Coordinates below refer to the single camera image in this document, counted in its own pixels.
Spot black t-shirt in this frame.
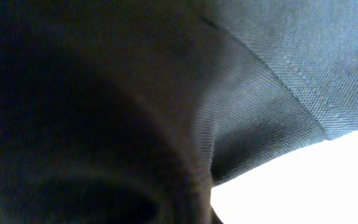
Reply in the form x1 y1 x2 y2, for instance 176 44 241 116
0 0 358 223

